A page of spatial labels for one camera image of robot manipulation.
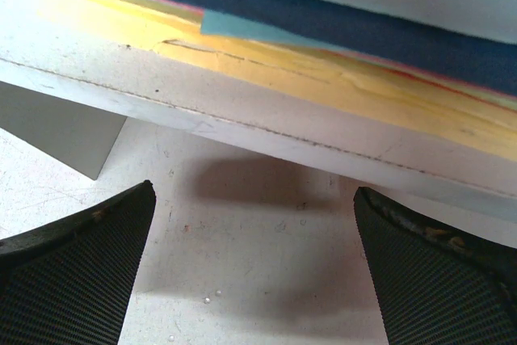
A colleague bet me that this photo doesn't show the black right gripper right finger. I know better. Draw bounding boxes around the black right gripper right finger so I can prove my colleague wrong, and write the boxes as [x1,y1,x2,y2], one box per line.
[354,187,516,344]

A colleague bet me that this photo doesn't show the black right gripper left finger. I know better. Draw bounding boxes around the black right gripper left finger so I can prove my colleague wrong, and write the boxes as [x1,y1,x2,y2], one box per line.
[1,180,156,344]

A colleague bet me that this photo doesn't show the white wooden bookshelf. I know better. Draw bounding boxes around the white wooden bookshelf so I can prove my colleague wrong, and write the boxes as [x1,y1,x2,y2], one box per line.
[1,0,516,221]

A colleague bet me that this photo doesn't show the dark blue paper sheet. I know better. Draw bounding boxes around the dark blue paper sheet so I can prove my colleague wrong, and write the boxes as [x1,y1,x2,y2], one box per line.
[170,0,516,95]

